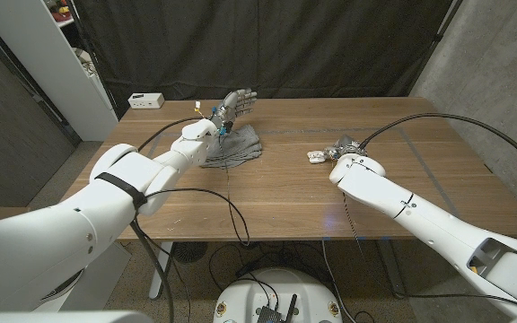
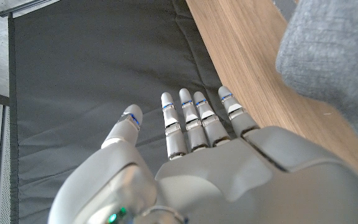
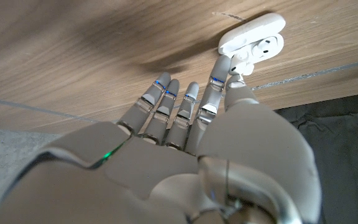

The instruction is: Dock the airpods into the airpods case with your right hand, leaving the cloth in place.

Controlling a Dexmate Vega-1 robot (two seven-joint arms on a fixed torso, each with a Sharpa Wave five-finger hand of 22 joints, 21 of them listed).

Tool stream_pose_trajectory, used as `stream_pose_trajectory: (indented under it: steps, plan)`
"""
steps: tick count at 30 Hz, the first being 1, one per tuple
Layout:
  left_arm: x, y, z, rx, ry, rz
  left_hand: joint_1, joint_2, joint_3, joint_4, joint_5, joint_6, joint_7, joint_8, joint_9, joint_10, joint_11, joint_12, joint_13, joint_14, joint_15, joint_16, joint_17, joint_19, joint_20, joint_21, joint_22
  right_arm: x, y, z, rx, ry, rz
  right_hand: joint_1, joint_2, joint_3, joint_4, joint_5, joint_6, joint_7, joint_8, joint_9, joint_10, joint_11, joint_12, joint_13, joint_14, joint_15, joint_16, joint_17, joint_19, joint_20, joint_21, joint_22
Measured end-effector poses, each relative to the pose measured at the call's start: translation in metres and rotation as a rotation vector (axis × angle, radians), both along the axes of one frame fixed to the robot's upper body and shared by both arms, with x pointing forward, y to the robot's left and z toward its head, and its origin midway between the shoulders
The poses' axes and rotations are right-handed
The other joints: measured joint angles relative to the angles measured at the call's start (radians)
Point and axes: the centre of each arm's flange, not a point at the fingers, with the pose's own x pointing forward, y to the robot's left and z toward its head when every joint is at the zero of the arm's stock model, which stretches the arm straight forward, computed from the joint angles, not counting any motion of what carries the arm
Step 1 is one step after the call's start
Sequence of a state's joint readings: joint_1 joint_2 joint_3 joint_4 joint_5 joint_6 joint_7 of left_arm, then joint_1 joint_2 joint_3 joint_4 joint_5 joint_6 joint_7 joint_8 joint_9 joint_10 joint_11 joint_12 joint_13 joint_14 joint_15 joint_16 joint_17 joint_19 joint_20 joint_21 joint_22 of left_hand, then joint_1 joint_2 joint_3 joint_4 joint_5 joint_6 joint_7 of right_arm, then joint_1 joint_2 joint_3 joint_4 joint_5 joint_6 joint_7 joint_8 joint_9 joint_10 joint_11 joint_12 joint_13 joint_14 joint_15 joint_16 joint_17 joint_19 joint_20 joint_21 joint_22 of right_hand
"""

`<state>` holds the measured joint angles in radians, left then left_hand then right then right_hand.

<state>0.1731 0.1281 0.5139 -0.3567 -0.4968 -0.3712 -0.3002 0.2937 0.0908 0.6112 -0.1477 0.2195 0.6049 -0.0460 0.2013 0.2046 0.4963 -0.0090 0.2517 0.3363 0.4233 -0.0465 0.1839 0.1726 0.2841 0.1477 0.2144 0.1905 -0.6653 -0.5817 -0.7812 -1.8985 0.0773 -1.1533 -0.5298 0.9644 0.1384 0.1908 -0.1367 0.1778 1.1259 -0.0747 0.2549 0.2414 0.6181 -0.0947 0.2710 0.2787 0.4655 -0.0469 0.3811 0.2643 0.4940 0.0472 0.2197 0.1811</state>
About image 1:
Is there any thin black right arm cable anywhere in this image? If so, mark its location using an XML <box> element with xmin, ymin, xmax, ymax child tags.
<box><xmin>341</xmin><ymin>192</ymin><xmax>517</xmax><ymax>310</ymax></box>

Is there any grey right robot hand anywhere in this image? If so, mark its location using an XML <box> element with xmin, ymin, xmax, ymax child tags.
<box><xmin>323</xmin><ymin>135</ymin><xmax>368</xmax><ymax>162</ymax></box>

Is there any grey table leg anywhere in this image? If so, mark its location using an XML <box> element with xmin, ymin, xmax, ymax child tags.
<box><xmin>149</xmin><ymin>241</ymin><xmax>174</xmax><ymax>301</ymax></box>
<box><xmin>377</xmin><ymin>240</ymin><xmax>407</xmax><ymax>300</ymax></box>

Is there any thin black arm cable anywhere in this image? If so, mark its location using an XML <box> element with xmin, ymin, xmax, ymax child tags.
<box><xmin>341</xmin><ymin>192</ymin><xmax>517</xmax><ymax>310</ymax></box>
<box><xmin>144</xmin><ymin>129</ymin><xmax>251</xmax><ymax>323</ymax></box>

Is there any black round floor fan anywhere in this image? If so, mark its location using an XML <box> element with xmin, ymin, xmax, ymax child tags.
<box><xmin>171</xmin><ymin>241</ymin><xmax>209</xmax><ymax>265</ymax></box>

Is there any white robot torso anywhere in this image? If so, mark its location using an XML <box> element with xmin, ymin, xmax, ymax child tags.
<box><xmin>0</xmin><ymin>308</ymin><xmax>517</xmax><ymax>323</ymax></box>

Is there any white shelf clutter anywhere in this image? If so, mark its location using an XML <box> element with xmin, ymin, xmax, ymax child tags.
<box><xmin>74</xmin><ymin>47</ymin><xmax>101</xmax><ymax>77</ymax></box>

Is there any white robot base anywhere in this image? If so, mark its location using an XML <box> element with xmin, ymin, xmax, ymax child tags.
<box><xmin>212</xmin><ymin>267</ymin><xmax>344</xmax><ymax>323</ymax></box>

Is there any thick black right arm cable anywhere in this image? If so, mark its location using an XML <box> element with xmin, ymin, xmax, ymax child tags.
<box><xmin>359</xmin><ymin>112</ymin><xmax>517</xmax><ymax>183</ymax></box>

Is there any grey floor cable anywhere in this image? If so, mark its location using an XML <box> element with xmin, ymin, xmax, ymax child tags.
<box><xmin>320</xmin><ymin>240</ymin><xmax>356</xmax><ymax>323</ymax></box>

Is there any black backdrop curtain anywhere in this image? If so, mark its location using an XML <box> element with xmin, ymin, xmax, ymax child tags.
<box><xmin>72</xmin><ymin>0</ymin><xmax>456</xmax><ymax>121</ymax></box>

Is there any white shelf cabinet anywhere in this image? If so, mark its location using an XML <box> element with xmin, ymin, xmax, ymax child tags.
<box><xmin>0</xmin><ymin>0</ymin><xmax>119</xmax><ymax>143</ymax></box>

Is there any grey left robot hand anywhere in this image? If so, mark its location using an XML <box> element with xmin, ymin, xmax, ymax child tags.
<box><xmin>208</xmin><ymin>88</ymin><xmax>259</xmax><ymax>135</ymax></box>

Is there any white power strip box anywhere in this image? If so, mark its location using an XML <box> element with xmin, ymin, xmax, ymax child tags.
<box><xmin>127</xmin><ymin>92</ymin><xmax>166</xmax><ymax>110</ymax></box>

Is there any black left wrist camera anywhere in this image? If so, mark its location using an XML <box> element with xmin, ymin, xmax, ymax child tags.
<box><xmin>217</xmin><ymin>119</ymin><xmax>236</xmax><ymax>137</ymax></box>

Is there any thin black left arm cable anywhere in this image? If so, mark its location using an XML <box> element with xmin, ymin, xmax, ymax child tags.
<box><xmin>144</xmin><ymin>129</ymin><xmax>251</xmax><ymax>323</ymax></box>

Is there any black antenna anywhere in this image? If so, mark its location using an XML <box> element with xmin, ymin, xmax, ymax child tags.
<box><xmin>286</xmin><ymin>293</ymin><xmax>299</xmax><ymax>323</ymax></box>

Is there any black electronics module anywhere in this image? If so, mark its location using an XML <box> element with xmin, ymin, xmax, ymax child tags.
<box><xmin>256</xmin><ymin>305</ymin><xmax>285</xmax><ymax>323</ymax></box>

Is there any grey folded cloth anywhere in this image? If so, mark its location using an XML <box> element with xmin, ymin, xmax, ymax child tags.
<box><xmin>199</xmin><ymin>124</ymin><xmax>264</xmax><ymax>170</ymax></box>

